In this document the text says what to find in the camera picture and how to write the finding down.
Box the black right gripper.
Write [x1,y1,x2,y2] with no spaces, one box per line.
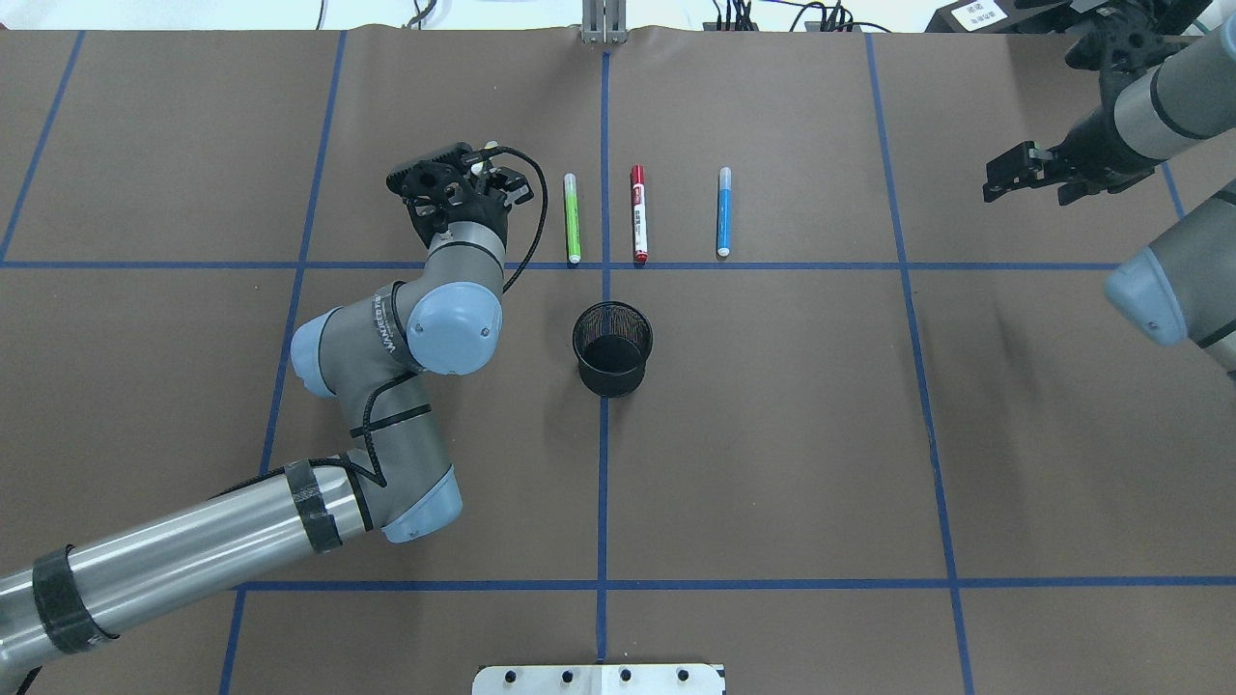
[1051,111,1161,207]

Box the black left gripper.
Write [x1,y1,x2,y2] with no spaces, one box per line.
[405,183,510,254]

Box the green highlighter pen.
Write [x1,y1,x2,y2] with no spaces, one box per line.
[562,172,582,265]

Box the red marker pen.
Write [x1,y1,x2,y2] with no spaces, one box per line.
[630,164,650,265]

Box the blue marker pen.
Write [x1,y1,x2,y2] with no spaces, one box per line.
[716,166,733,258]

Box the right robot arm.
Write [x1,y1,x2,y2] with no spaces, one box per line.
[1053,16,1235,378]

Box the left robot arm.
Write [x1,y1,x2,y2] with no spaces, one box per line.
[2,185,508,694]

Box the black mesh pen cup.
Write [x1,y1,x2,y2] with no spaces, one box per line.
[571,302,654,399]

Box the aluminium frame post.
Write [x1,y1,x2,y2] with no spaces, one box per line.
[578,0,630,45]

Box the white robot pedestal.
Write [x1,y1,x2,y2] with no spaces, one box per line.
[471,663,728,694]

